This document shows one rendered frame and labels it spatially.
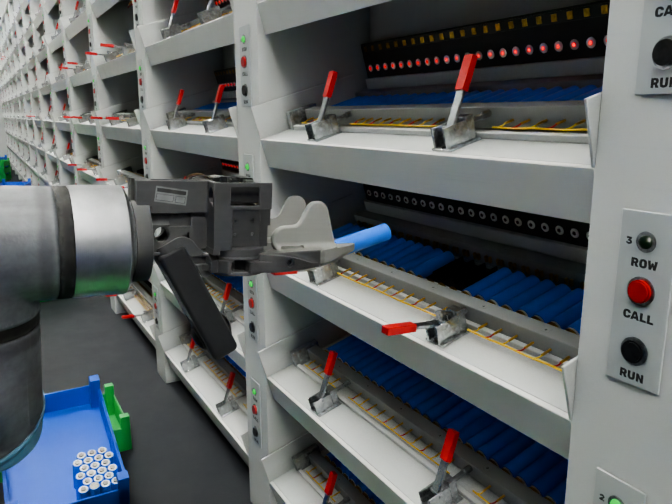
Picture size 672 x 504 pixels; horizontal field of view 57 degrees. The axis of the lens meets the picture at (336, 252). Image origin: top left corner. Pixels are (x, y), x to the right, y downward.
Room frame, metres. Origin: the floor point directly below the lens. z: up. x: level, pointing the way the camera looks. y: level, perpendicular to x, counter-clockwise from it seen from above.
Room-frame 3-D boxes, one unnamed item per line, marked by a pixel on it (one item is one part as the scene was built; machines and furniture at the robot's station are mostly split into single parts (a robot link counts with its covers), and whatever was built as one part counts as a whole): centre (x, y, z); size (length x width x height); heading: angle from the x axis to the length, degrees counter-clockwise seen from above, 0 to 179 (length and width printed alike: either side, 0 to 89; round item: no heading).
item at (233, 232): (0.53, 0.12, 0.62); 0.12 x 0.08 x 0.09; 119
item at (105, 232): (0.50, 0.19, 0.62); 0.10 x 0.05 x 0.09; 29
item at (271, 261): (0.54, 0.06, 0.60); 0.09 x 0.05 x 0.02; 115
